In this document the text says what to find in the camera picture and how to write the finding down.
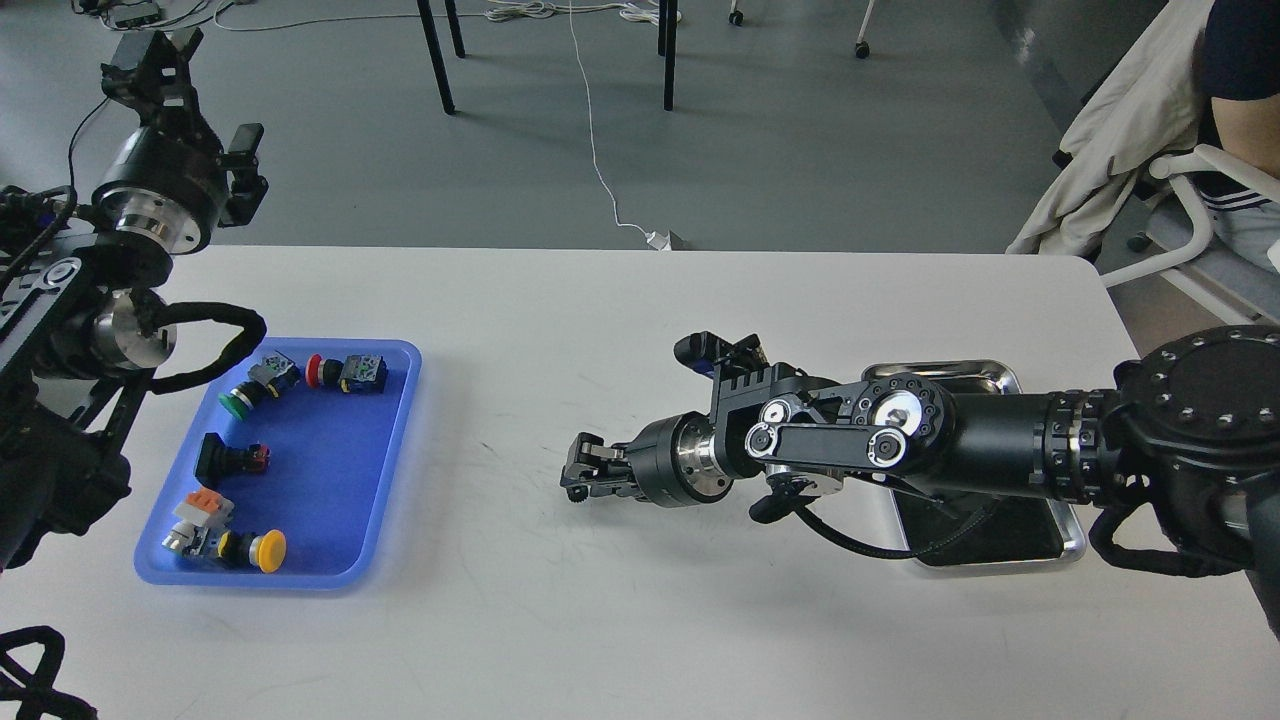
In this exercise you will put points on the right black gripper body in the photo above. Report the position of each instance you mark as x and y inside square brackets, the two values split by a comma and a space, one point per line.
[652, 459]

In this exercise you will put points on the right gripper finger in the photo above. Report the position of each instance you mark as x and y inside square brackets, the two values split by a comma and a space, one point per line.
[591, 454]
[579, 489]

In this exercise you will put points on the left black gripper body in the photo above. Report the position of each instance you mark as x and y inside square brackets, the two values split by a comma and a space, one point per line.
[164, 191]

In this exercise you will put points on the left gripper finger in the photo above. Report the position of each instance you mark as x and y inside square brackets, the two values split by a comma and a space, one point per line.
[247, 187]
[149, 74]

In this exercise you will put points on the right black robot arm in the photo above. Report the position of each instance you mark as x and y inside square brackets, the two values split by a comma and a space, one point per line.
[1180, 456]

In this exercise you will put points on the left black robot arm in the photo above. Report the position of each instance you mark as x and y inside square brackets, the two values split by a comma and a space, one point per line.
[85, 335]

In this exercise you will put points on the black power strip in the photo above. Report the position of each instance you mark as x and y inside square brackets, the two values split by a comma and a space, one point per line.
[131, 14]

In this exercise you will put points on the white power adapter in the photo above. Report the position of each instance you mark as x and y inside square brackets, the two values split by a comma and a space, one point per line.
[664, 241]

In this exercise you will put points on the black table leg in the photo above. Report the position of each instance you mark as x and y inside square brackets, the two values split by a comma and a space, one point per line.
[668, 29]
[432, 39]
[453, 18]

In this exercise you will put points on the blue plastic tray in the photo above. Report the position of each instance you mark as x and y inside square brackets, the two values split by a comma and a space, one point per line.
[333, 460]

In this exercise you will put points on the silver metal tray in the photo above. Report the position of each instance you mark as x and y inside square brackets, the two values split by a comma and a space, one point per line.
[1023, 534]

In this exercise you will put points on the beige jacket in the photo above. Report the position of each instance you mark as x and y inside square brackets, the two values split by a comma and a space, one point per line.
[1152, 103]

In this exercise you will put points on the seated person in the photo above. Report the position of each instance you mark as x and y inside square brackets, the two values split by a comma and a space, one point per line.
[1239, 77]

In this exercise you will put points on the green push button switch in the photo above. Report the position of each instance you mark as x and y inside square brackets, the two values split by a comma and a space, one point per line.
[267, 379]

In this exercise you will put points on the red push button switch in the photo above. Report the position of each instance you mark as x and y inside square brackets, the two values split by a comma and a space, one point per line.
[356, 374]

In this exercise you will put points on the black push button switch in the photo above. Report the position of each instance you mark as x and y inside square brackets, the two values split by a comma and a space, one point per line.
[217, 461]

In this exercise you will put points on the orange grey switch block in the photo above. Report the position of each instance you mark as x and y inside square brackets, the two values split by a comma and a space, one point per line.
[203, 518]

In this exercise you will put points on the yellow push button switch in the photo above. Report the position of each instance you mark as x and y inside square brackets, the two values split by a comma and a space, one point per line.
[264, 552]

